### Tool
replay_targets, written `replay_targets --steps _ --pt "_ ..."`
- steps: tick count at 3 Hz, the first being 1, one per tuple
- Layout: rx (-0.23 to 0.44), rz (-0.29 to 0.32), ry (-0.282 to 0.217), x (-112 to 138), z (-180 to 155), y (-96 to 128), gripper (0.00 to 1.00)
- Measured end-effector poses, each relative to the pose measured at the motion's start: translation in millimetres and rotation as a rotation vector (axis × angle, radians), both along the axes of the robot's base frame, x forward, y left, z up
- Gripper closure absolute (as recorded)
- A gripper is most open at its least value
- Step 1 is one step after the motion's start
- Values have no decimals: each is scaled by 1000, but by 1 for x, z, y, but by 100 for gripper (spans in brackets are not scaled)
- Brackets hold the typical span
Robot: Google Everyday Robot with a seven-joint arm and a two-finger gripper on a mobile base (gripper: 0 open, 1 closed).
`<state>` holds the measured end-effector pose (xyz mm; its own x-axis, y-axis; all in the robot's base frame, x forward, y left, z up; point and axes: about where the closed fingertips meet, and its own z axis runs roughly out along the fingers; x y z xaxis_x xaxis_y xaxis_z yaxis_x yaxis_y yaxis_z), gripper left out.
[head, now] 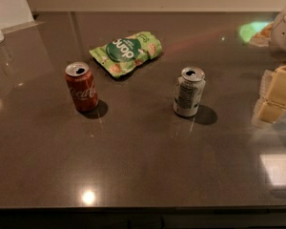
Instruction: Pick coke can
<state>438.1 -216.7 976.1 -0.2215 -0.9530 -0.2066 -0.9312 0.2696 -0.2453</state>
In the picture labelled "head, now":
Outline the white silver soda can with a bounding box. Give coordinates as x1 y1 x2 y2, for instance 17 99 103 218
174 67 206 117

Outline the red Coca-Cola can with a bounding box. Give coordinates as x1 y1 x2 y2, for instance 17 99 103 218
65 62 98 112

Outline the orange green snack bag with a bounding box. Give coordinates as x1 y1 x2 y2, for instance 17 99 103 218
249 23 273 47

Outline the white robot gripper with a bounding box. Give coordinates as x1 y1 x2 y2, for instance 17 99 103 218
252 6 286 127

